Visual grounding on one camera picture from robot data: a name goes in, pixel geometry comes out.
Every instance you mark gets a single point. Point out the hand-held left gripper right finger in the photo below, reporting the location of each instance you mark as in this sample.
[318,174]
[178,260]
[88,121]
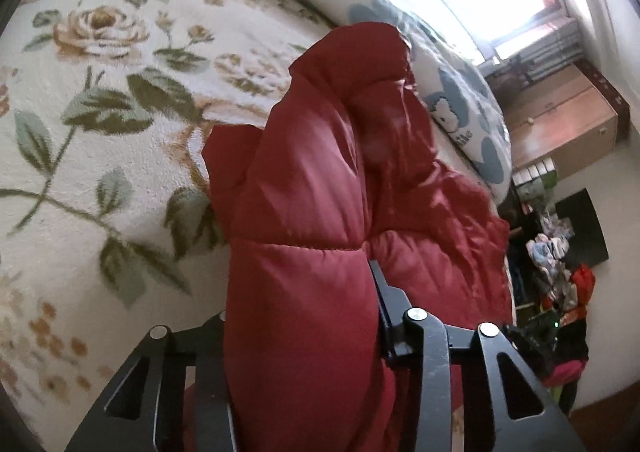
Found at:
[395,327]

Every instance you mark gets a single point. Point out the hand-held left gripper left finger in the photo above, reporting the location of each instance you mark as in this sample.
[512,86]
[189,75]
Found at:
[162,382]

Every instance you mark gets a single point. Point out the red puffer jacket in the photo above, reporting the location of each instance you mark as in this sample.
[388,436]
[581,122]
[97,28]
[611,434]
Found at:
[300,232]

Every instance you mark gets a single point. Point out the pile of assorted clothes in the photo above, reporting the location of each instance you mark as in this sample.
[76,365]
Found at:
[550,247]

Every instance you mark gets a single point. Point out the stack of white green boxes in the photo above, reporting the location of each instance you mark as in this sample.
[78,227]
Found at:
[532,177]

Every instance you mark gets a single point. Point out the blue white printed duvet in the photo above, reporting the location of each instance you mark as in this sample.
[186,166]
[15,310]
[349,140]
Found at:
[465,132]

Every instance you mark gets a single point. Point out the black board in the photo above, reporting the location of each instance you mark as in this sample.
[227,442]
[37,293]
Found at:
[585,227]

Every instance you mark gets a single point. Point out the floral blanket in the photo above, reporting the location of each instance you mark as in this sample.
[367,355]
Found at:
[100,132]

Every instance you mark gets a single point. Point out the wooden cabinet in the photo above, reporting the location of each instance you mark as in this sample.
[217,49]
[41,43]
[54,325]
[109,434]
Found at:
[560,122]

